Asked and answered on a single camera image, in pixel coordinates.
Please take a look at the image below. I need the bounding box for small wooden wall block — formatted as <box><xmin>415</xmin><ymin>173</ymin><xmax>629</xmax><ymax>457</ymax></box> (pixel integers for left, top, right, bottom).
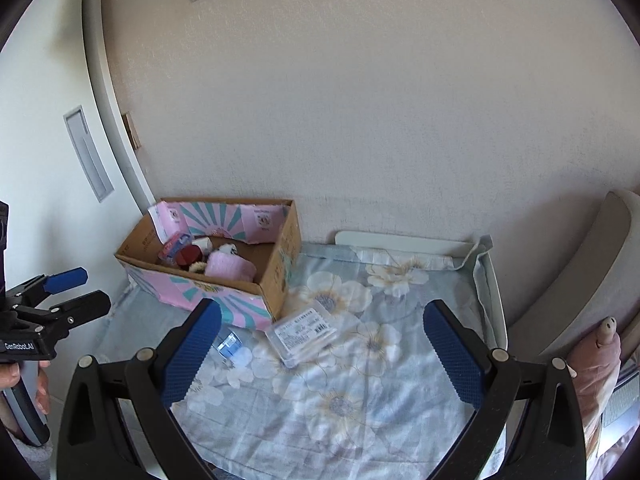
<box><xmin>121</xmin><ymin>111</ymin><xmax>141</xmax><ymax>149</ymax></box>

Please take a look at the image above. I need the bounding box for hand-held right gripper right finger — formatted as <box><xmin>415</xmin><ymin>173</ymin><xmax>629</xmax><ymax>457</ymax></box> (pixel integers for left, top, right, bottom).
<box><xmin>422</xmin><ymin>299</ymin><xmax>587</xmax><ymax>480</ymax></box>

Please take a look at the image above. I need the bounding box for red round tin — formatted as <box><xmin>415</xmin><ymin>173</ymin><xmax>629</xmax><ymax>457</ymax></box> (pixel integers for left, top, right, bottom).
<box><xmin>175</xmin><ymin>245</ymin><xmax>206</xmax><ymax>269</ymax></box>

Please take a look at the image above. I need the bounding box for silver laptop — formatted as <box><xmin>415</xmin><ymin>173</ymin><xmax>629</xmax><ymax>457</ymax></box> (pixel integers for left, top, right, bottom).
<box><xmin>602</xmin><ymin>377</ymin><xmax>640</xmax><ymax>428</ymax></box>

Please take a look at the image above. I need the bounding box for pink bedding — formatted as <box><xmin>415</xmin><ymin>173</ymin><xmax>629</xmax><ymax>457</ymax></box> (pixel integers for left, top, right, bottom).
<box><xmin>585</xmin><ymin>425</ymin><xmax>640</xmax><ymax>480</ymax></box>

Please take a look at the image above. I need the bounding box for pink plush toy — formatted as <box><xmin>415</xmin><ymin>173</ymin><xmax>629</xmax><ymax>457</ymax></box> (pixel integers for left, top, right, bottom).
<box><xmin>565</xmin><ymin>316</ymin><xmax>623</xmax><ymax>461</ymax></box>

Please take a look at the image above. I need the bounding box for small clear blue box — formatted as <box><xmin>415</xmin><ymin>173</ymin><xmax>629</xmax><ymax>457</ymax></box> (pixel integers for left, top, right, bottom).
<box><xmin>214</xmin><ymin>330</ymin><xmax>246</xmax><ymax>368</ymax></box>

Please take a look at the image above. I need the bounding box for grey recessed door handle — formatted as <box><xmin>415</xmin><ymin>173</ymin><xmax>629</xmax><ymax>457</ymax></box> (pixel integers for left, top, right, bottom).
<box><xmin>63</xmin><ymin>106</ymin><xmax>115</xmax><ymax>203</ymax></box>

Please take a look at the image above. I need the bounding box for white door frame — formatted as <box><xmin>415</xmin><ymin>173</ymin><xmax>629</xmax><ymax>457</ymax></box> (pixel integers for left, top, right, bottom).
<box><xmin>82</xmin><ymin>0</ymin><xmax>162</xmax><ymax>211</ymax></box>

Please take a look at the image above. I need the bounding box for white door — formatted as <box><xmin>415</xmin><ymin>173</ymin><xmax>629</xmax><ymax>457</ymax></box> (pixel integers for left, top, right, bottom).
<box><xmin>0</xmin><ymin>0</ymin><xmax>151</xmax><ymax>321</ymax></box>

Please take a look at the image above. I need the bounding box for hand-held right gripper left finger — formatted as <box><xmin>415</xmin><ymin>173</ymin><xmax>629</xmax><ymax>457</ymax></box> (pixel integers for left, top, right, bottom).
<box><xmin>56</xmin><ymin>298</ymin><xmax>223</xmax><ymax>480</ymax></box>

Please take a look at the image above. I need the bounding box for floral bedsheet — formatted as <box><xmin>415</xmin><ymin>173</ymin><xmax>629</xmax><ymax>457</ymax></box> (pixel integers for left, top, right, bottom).
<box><xmin>92</xmin><ymin>240</ymin><xmax>506</xmax><ymax>480</ymax></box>

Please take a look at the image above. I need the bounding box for grey cushion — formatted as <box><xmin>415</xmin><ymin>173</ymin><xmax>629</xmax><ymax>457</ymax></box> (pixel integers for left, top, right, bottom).
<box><xmin>507</xmin><ymin>190</ymin><xmax>640</xmax><ymax>361</ymax></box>

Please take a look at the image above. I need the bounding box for pink printed cardboard box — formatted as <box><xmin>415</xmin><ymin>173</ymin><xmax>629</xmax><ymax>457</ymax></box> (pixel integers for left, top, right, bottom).
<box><xmin>114</xmin><ymin>197</ymin><xmax>302</xmax><ymax>332</ymax></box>

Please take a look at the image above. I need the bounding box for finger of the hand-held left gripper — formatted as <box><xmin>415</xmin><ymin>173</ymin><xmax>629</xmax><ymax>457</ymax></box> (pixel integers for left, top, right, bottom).
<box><xmin>12</xmin><ymin>289</ymin><xmax>112</xmax><ymax>341</ymax></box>
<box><xmin>4</xmin><ymin>267</ymin><xmax>89</xmax><ymax>311</ymax></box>

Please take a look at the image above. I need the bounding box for clear plastic labelled box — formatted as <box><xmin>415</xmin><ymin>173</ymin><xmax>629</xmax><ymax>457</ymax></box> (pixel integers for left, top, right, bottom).
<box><xmin>264</xmin><ymin>305</ymin><xmax>338</xmax><ymax>368</ymax></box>

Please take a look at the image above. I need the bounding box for blue floss pick packet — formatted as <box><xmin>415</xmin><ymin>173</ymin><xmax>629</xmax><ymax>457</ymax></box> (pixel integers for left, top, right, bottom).
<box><xmin>157</xmin><ymin>232</ymin><xmax>193</xmax><ymax>265</ymax></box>

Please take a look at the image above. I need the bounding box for pink towel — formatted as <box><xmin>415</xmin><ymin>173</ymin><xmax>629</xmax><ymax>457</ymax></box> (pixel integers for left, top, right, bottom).
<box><xmin>205</xmin><ymin>251</ymin><xmax>256</xmax><ymax>283</ymax></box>

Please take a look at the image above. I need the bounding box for person's left hand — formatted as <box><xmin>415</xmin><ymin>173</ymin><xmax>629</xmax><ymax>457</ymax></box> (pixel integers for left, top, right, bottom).
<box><xmin>0</xmin><ymin>359</ymin><xmax>52</xmax><ymax>415</ymax></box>

